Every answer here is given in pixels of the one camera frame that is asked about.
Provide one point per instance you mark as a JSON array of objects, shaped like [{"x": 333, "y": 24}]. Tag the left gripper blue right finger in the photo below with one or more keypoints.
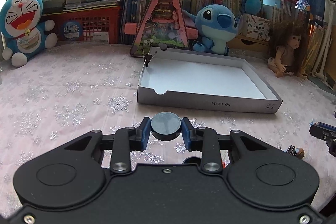
[{"x": 204, "y": 140}]

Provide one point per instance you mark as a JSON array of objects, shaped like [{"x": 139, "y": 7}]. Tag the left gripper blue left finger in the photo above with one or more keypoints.
[{"x": 127, "y": 140}]

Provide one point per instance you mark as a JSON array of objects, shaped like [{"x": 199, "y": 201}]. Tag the black shallow round lid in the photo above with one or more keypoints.
[{"x": 192, "y": 160}]

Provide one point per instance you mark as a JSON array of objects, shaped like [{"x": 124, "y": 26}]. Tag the brown walnut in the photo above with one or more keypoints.
[{"x": 299, "y": 153}]

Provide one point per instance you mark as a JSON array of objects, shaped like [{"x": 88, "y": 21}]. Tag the large black binder clip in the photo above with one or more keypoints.
[{"x": 291, "y": 150}]

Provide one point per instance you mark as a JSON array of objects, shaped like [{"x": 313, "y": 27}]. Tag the white cardboard tray box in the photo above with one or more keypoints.
[{"x": 204, "y": 81}]

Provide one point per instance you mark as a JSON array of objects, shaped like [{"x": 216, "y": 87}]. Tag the pink snowflake tablecloth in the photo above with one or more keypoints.
[{"x": 71, "y": 89}]

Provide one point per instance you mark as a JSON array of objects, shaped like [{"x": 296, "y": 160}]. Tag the small black binder clip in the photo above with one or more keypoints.
[{"x": 148, "y": 56}]

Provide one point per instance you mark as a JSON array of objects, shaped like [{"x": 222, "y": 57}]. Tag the brown-haired baby doll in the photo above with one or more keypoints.
[{"x": 287, "y": 49}]

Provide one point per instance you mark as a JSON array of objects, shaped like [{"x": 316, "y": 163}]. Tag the wooden drawer shelf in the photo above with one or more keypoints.
[{"x": 248, "y": 44}]

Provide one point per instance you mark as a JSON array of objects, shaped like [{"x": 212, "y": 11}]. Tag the Stitch plush toy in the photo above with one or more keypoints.
[{"x": 216, "y": 25}]

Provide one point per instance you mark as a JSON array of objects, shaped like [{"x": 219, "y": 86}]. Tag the red plastic basket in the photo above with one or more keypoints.
[{"x": 100, "y": 24}]

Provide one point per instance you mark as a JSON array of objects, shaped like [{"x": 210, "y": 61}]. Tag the pink triangular toy house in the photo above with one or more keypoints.
[{"x": 162, "y": 26}]

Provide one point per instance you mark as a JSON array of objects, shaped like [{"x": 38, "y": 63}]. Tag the white patterned cardboard box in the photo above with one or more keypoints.
[{"x": 255, "y": 27}]

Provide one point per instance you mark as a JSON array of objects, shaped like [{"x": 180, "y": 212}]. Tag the Doraemon plush toy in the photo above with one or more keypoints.
[{"x": 27, "y": 34}]

